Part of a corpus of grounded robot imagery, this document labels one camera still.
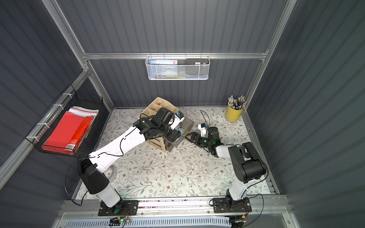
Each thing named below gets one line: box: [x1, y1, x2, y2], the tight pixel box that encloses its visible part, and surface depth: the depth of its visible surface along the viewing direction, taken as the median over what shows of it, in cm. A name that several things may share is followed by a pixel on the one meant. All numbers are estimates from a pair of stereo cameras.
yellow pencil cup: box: [225, 104, 244, 122], surface depth 104 cm
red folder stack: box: [41, 105, 99, 155], surface depth 72 cm
